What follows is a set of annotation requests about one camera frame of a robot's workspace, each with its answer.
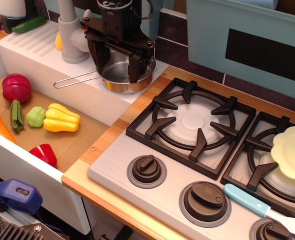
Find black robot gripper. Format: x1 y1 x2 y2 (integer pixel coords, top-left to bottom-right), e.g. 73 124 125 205
82 0 155 83

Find small steel pan wire handle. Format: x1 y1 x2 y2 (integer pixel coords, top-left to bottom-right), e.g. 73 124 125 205
53 49 157 95

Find dark left stove knob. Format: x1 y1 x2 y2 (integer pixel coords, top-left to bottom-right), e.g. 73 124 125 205
131 155 162 184

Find dark stove knob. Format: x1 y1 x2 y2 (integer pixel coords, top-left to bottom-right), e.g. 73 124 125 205
255 221 293 240
131 155 162 184
183 181 228 222

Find grey toy stove top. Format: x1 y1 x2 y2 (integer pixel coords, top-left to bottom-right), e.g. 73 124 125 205
87 104 295 240

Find dark middle stove knob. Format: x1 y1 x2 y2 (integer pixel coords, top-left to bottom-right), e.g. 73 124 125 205
183 181 228 222

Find dark right stove knob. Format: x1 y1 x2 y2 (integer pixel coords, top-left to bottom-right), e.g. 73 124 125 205
255 221 293 240

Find grey toy faucet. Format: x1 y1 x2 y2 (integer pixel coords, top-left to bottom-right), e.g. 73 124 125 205
57 0 90 64

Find yellow toy corn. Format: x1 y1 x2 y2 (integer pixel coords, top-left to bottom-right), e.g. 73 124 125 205
55 32 63 50

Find yellow toy bell pepper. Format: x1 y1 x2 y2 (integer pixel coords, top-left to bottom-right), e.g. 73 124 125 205
43 103 81 132

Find green toy cucumber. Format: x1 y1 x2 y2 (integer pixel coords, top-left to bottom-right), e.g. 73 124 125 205
11 15 47 34

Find light green toy lettuce piece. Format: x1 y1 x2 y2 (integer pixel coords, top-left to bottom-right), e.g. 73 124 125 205
26 106 46 128

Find brown cardboard sheet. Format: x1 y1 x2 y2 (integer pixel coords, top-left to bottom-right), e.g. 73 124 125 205
0 78 109 173

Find dark left burner grate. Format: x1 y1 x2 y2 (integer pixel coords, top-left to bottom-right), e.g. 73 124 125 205
126 78 256 180

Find dark burner grate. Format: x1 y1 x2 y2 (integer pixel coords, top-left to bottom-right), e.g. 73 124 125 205
126 78 256 180
220 112 295 217

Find purple toy onion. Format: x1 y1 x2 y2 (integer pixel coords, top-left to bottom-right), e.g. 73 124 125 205
2 73 32 104

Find green toy bean pods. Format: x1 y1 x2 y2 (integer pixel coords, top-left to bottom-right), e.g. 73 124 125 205
10 99 25 133

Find white black cylinder device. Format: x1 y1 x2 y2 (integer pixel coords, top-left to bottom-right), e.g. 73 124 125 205
0 0 26 33

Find red toy pepper piece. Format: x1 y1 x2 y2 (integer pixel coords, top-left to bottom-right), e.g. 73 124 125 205
29 143 58 168

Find dark right burner grate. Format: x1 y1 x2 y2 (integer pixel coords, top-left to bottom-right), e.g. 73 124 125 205
220 112 295 217

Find blue plastic clamp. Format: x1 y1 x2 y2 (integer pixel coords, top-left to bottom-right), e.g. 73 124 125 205
0 178 43 215

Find pale yellow plastic plate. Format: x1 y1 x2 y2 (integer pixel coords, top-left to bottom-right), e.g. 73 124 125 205
270 126 295 180

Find white spatula light blue handle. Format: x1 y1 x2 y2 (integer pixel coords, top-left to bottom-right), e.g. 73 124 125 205
223 183 295 235

